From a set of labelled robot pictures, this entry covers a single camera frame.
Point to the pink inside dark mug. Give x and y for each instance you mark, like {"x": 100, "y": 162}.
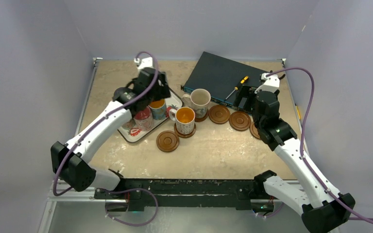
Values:
{"x": 144, "y": 119}

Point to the aluminium frame rail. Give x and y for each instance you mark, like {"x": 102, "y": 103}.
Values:
{"x": 87, "y": 195}

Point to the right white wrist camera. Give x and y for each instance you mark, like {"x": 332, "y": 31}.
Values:
{"x": 269, "y": 83}

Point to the wooden coaster four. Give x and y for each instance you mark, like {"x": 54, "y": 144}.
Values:
{"x": 254, "y": 131}

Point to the white floral mug orange inside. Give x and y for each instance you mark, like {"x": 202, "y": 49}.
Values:
{"x": 184, "y": 119}

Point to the yellow black screwdriver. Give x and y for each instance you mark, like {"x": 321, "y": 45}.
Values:
{"x": 239, "y": 84}

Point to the beige cream mug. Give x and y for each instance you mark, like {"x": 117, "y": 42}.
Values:
{"x": 128, "y": 125}

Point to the blue mug orange inside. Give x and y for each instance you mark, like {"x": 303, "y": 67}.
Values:
{"x": 158, "y": 109}

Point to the wooden coaster six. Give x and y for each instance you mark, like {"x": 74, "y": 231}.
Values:
{"x": 167, "y": 141}

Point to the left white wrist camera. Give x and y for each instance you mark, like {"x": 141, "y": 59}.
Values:
{"x": 142, "y": 63}

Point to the dark blue network switch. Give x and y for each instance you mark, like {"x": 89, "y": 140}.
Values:
{"x": 219, "y": 76}

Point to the wooden coaster two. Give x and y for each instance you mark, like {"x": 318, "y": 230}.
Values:
{"x": 219, "y": 114}

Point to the wooden coaster one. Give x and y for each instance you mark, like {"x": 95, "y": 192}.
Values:
{"x": 200, "y": 119}

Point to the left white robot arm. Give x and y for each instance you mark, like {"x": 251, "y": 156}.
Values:
{"x": 70, "y": 160}

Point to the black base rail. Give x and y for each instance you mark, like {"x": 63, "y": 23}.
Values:
{"x": 238, "y": 194}

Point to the wooden coaster five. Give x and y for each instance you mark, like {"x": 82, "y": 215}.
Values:
{"x": 184, "y": 135}

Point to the white strawberry tray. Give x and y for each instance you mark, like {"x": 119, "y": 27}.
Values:
{"x": 135, "y": 134}

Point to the wooden coaster three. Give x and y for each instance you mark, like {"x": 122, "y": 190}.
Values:
{"x": 240, "y": 121}

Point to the cream white mug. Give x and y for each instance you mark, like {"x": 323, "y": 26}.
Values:
{"x": 198, "y": 100}

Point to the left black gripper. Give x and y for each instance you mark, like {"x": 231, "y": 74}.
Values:
{"x": 163, "y": 92}

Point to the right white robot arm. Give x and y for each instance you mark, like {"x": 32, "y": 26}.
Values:
{"x": 321, "y": 205}

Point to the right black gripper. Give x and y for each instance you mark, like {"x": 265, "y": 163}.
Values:
{"x": 245, "y": 97}

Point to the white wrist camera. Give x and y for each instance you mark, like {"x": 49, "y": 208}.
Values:
{"x": 142, "y": 63}
{"x": 269, "y": 83}

